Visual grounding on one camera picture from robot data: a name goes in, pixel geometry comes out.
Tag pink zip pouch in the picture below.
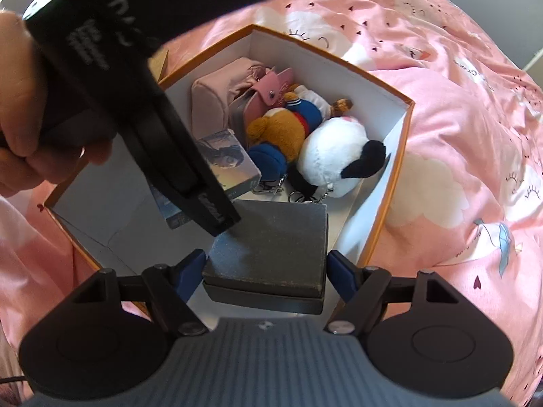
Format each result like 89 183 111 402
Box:
190 57 266 139

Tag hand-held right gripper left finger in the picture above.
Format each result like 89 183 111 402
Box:
73 249 209 336

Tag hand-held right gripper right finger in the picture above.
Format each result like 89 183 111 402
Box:
324 250 464 335

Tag brown bear plush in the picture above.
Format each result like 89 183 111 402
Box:
246 87 354 178

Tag orange cardboard box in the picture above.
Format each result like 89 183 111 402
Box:
44 24 415 319

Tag dark grey box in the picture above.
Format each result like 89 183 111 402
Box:
202 201 330 315

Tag pink card wallet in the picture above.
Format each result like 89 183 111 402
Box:
231 67 298 131

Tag pink printed blanket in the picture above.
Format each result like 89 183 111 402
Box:
0 0 543 407

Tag white panda plush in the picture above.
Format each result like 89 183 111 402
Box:
296 116 388 198

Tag blue printed card box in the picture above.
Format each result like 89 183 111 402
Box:
148 181 196 230

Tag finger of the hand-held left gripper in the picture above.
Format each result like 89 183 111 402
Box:
120 68 243 237

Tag person's left hand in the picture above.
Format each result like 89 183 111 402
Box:
0 9 114 198

